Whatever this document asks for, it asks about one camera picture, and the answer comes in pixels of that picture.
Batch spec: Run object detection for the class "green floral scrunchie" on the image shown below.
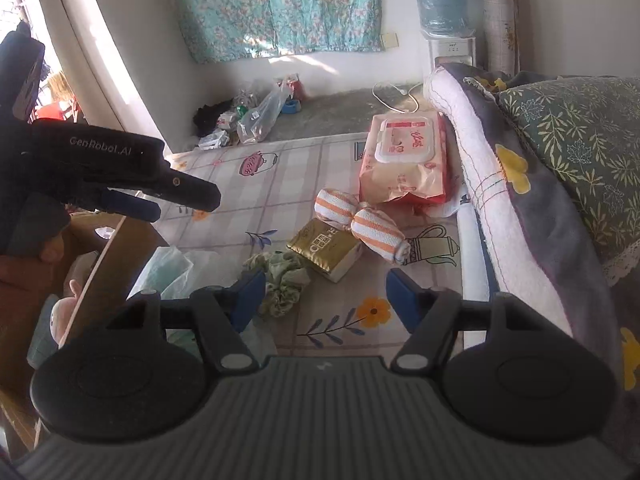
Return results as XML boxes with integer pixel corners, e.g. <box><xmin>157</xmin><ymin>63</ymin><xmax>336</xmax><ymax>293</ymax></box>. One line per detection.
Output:
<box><xmin>243</xmin><ymin>250</ymin><xmax>310</xmax><ymax>318</ymax></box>

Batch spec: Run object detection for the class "white blanket coloured stitching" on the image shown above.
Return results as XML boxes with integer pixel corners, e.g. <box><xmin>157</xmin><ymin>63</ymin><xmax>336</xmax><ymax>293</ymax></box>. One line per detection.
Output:
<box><xmin>424</xmin><ymin>63</ymin><xmax>576</xmax><ymax>340</ymax></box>

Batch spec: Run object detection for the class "green white plastic bag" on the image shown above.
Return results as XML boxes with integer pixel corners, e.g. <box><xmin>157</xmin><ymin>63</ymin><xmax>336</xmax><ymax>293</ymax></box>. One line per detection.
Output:
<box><xmin>128</xmin><ymin>246</ymin><xmax>278</xmax><ymax>363</ymax></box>

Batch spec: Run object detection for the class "red white wet wipes pack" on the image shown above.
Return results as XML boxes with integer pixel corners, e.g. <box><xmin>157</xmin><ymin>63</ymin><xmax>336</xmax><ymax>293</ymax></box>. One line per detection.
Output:
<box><xmin>359</xmin><ymin>110</ymin><xmax>449</xmax><ymax>205</ymax></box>

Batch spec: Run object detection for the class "teal floral wall cloth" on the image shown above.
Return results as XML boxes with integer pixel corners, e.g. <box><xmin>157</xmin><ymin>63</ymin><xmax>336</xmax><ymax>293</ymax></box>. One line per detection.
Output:
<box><xmin>174</xmin><ymin>0</ymin><xmax>383</xmax><ymax>64</ymax></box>

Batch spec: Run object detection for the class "brown cardboard box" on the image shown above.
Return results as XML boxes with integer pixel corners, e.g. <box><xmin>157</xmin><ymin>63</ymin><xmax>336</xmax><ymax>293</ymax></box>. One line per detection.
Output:
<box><xmin>1</xmin><ymin>212</ymin><xmax>166</xmax><ymax>454</ymax></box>

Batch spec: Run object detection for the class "gold tissue pack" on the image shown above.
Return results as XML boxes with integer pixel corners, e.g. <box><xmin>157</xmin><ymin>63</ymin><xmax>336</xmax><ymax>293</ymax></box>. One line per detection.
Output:
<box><xmin>288</xmin><ymin>219</ymin><xmax>362</xmax><ymax>283</ymax></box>

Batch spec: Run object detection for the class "white power cable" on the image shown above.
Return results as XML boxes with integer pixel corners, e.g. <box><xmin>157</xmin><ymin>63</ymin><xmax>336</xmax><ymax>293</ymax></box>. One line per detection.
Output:
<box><xmin>371</xmin><ymin>80</ymin><xmax>426</xmax><ymax>115</ymax></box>

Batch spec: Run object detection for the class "clear plastic bag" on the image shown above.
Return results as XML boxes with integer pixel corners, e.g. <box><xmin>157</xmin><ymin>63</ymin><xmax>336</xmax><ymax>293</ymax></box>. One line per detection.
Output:
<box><xmin>236</xmin><ymin>80</ymin><xmax>292</xmax><ymax>144</ymax></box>

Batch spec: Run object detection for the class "orange striped rolled towel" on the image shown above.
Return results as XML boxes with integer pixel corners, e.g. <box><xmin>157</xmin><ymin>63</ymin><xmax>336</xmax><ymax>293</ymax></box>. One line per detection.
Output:
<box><xmin>314</xmin><ymin>188</ymin><xmax>411</xmax><ymax>264</ymax></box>

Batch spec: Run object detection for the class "pink plush toy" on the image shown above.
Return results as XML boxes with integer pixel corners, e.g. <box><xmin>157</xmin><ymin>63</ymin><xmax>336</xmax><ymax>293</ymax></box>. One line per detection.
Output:
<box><xmin>50</xmin><ymin>280</ymin><xmax>82</xmax><ymax>346</ymax></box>

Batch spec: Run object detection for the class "water dispenser with bottle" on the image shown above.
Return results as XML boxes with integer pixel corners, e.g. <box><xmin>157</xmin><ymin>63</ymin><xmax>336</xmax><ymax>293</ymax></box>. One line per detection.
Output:
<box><xmin>416</xmin><ymin>0</ymin><xmax>476</xmax><ymax>74</ymax></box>

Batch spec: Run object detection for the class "grey leaf pattern quilt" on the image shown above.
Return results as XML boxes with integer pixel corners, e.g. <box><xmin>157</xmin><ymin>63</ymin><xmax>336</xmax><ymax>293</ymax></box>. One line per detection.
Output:
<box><xmin>443</xmin><ymin>64</ymin><xmax>639</xmax><ymax>396</ymax></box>

